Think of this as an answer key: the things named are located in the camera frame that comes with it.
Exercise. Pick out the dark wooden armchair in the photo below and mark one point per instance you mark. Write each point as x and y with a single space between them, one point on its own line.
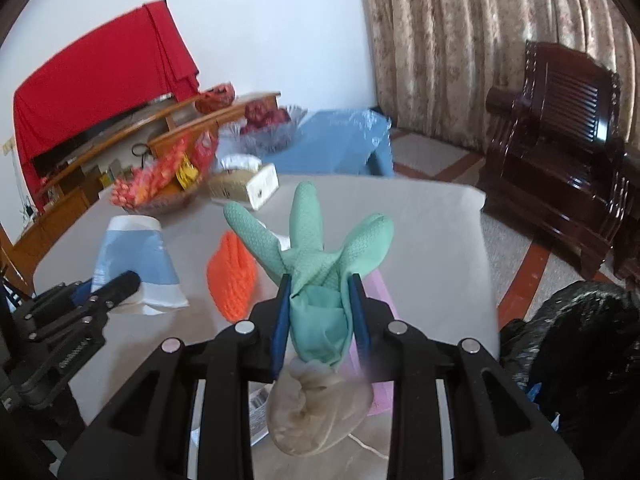
550 160

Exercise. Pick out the glass snack bowl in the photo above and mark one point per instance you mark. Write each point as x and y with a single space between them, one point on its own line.
165 202

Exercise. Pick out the purple face mask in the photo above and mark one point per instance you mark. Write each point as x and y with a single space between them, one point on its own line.
381 400

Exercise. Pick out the crumpled white tissue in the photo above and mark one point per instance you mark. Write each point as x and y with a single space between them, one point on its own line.
282 242

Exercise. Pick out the floral patterned curtain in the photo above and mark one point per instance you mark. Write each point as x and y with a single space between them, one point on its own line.
450 35

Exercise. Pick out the yellow snack packet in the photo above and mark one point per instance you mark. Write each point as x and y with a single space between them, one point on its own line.
187 172

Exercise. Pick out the black television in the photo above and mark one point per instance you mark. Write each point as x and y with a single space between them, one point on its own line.
75 142

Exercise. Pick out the red woven basket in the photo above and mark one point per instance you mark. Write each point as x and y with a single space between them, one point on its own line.
215 97

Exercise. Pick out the red cloth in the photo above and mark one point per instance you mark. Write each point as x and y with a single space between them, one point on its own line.
100 75

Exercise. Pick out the white packet with label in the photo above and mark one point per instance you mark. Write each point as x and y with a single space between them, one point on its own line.
260 410

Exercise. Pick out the wooden television cabinet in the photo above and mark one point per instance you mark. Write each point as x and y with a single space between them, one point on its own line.
60 210

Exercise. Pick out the blue and white plastic packet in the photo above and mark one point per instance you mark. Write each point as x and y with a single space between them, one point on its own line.
135 255

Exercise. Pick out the yellow box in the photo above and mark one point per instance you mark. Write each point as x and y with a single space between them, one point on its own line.
108 178

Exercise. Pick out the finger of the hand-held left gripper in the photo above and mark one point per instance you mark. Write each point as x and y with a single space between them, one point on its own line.
120 284
82 294

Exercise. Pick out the trash bin with black bag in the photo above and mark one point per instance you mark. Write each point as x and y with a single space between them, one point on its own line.
590 320

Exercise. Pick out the basket of red snacks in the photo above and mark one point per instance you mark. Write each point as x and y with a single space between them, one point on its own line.
160 170

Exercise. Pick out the tissue box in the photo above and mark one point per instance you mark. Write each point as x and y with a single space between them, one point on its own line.
245 185

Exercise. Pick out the orange foam fruit net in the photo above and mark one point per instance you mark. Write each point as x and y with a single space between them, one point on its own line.
232 280

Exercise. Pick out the green rubber glove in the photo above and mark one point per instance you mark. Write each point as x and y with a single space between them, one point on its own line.
310 260

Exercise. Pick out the red apple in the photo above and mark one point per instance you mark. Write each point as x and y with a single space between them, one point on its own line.
252 110
252 126
280 116

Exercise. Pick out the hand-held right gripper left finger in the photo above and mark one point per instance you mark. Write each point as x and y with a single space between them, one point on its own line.
282 320

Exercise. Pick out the glass fruit bowl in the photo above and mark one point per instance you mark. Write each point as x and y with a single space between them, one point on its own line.
275 137

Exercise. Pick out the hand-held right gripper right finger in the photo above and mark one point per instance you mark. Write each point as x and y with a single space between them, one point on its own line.
358 320

